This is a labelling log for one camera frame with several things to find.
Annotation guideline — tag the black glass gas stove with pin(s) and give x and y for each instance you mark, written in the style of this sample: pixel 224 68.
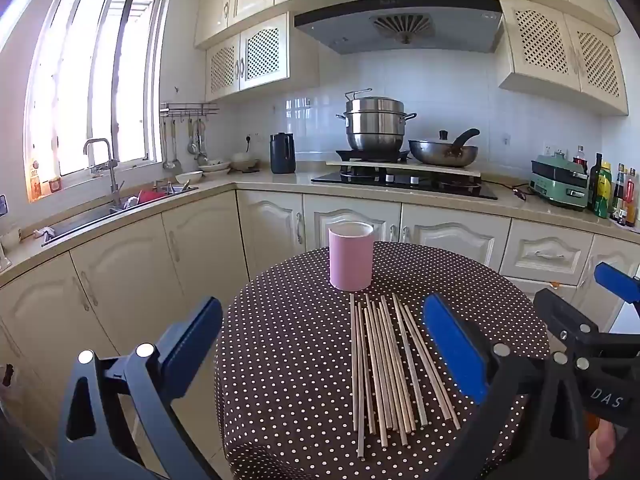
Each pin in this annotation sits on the black glass gas stove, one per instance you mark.
pixel 400 182

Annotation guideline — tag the red capped sauce bottle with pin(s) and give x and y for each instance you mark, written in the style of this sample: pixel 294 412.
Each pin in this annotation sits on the red capped sauce bottle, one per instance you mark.
pixel 580 162

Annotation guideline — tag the white bowl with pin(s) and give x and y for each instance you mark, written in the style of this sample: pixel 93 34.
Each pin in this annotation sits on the white bowl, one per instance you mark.
pixel 189 176
pixel 245 161

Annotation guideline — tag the wall power outlet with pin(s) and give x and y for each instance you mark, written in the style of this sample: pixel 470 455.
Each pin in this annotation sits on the wall power outlet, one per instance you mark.
pixel 248 141

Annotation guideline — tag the lattice door wall cabinet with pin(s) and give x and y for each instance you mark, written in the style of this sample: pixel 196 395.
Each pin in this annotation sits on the lattice door wall cabinet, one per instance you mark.
pixel 260 55
pixel 560 50

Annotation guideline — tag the red plastic basin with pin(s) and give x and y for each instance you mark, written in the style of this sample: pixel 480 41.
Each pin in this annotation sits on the red plastic basin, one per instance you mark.
pixel 150 197

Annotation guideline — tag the bunch of wooden chopsticks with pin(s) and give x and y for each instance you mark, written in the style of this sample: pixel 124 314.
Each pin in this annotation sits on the bunch of wooden chopsticks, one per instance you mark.
pixel 380 385

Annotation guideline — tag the pink cylindrical utensil holder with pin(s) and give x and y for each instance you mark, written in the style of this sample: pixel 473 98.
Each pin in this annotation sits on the pink cylindrical utensil holder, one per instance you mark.
pixel 350 260

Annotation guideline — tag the stainless steel sink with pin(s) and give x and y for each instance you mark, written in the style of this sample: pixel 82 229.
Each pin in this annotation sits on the stainless steel sink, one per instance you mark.
pixel 85 220

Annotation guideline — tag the black electric kettle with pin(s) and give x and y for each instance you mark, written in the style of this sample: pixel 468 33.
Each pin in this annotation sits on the black electric kettle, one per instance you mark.
pixel 282 155

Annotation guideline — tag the person's right hand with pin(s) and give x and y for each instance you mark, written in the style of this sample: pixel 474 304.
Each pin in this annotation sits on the person's right hand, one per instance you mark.
pixel 604 452

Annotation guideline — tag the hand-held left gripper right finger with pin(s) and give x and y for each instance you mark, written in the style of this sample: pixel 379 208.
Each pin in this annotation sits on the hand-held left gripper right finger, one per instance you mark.
pixel 457 350

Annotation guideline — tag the yellow green bottle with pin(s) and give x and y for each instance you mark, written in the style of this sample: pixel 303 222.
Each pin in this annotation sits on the yellow green bottle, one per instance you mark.
pixel 604 195

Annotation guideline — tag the kitchen window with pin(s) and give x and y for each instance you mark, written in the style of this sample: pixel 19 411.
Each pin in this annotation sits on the kitchen window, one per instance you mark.
pixel 95 85

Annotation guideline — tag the hanging metal ladle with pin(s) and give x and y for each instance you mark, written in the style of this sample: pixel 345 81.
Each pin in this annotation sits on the hanging metal ladle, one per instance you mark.
pixel 169 162

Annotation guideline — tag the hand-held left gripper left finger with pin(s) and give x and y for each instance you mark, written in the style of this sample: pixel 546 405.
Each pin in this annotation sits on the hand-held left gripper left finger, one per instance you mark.
pixel 192 340

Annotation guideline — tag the metal wall utensil rail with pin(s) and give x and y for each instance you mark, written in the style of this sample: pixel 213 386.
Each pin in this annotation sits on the metal wall utensil rail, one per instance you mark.
pixel 190 109

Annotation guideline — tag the stack of white dishes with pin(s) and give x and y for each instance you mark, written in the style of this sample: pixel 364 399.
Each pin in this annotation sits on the stack of white dishes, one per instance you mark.
pixel 215 166

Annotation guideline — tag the long light wooden board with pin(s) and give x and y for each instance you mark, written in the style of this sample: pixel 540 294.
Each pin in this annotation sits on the long light wooden board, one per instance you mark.
pixel 425 169

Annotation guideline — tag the stainless steel steamer pot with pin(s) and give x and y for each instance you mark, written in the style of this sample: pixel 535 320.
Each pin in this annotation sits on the stainless steel steamer pot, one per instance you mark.
pixel 375 125

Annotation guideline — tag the orange bottle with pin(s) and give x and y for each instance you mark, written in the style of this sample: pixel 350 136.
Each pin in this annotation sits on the orange bottle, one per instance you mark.
pixel 36 182

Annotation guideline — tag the green countertop cooking appliance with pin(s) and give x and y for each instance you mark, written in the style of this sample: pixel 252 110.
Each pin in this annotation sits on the green countertop cooking appliance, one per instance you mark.
pixel 557 185

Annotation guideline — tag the metal sink faucet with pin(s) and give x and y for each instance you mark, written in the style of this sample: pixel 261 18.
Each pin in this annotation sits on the metal sink faucet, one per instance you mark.
pixel 111 160

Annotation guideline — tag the beige kitchen countertop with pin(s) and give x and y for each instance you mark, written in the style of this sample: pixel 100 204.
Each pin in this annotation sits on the beige kitchen countertop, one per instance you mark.
pixel 280 180

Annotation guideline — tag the grey range hood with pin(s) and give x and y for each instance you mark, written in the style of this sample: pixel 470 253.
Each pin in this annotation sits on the grey range hood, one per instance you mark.
pixel 350 25

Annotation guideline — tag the brown polka dot tablecloth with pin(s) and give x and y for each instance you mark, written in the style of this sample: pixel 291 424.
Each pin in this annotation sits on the brown polka dot tablecloth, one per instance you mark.
pixel 290 360

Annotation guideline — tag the hanging metal spoon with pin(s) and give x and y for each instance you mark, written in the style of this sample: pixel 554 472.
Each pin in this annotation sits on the hanging metal spoon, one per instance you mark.
pixel 193 145

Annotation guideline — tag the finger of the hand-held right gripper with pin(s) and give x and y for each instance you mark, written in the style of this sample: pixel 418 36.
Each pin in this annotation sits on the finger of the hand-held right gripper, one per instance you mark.
pixel 617 281
pixel 565 317

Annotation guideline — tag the dark glass bottle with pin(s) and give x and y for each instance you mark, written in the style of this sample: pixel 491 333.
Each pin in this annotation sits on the dark glass bottle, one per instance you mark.
pixel 595 185

